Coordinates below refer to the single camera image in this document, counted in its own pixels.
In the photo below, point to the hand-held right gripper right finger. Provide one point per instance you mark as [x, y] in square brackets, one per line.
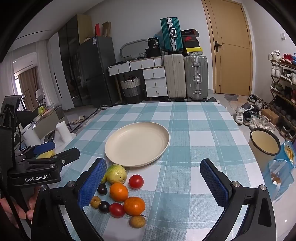
[214, 183]

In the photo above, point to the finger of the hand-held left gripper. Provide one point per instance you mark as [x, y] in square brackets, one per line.
[62, 155]
[45, 147]

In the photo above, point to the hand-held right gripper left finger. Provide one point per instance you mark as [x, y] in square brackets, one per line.
[92, 183]

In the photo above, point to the dark purple plum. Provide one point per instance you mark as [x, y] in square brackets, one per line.
[104, 206]
[102, 189]

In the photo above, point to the green yellow guava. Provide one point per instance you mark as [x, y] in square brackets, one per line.
[116, 173]
[104, 179]

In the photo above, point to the small brown longan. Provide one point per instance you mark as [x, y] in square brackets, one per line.
[137, 221]
[95, 201]

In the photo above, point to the orange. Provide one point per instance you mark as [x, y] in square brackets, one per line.
[134, 205]
[118, 191]

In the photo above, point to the red tomato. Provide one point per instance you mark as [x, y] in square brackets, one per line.
[117, 210]
[136, 181]

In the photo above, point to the cream round plate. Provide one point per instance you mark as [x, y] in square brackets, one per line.
[137, 143]

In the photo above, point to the person's left hand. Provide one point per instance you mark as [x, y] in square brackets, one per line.
[29, 205]

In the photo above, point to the white paper roll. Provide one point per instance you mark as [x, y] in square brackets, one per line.
[63, 132]
[31, 138]

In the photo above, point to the low side table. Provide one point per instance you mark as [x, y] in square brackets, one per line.
[47, 125]

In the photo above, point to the beige slippers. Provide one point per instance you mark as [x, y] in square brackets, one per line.
[78, 119]

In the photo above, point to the white chair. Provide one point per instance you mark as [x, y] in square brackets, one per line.
[40, 97]

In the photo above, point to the cream bin with black rim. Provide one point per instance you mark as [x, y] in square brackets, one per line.
[259, 150]

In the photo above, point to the brown curtain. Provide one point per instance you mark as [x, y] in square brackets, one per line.
[27, 85]

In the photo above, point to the blue snack bag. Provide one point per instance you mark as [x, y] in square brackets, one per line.
[279, 176]

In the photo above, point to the pile of shoes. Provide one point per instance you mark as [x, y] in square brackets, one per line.
[252, 115]

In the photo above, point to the dark wardrobe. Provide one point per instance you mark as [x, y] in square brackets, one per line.
[67, 69]

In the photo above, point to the dark slippers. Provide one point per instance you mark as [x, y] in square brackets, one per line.
[212, 100]

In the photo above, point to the grey door mat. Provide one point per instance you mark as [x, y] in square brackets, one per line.
[231, 97]

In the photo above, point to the cardboard box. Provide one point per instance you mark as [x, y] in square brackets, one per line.
[270, 115]

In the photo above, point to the dark fridge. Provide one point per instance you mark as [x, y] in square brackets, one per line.
[99, 71]

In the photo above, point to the woven laundry basket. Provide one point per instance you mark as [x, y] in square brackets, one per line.
[130, 89]

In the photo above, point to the grey suitcase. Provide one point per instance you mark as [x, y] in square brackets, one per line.
[195, 77]

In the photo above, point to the wooden shoe rack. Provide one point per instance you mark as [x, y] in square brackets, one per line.
[276, 95]

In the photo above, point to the beige suitcase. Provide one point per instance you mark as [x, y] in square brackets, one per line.
[174, 77]

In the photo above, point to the wooden door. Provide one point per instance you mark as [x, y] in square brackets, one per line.
[231, 69]

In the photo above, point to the white drawer desk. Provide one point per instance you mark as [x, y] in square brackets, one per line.
[155, 81]

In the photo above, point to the small white basket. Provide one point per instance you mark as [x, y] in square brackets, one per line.
[142, 55]

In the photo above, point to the red paper bag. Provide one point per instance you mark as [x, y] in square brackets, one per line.
[98, 29]

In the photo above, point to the shoe rack with shoes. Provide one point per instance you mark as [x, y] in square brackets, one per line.
[285, 74]

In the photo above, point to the brown paper bag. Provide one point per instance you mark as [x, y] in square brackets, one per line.
[106, 29]

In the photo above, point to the yellow black shoe box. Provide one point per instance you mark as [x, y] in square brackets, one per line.
[194, 51]

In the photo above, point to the plain black shoe box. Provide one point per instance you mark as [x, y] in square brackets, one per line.
[192, 44]

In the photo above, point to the black printed box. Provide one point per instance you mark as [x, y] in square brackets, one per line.
[153, 47]

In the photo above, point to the black red shoe box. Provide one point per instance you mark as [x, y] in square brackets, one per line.
[190, 38]

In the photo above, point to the teal suitcase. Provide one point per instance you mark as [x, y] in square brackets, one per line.
[171, 34]

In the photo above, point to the arched frame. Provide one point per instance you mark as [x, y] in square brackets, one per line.
[129, 44]

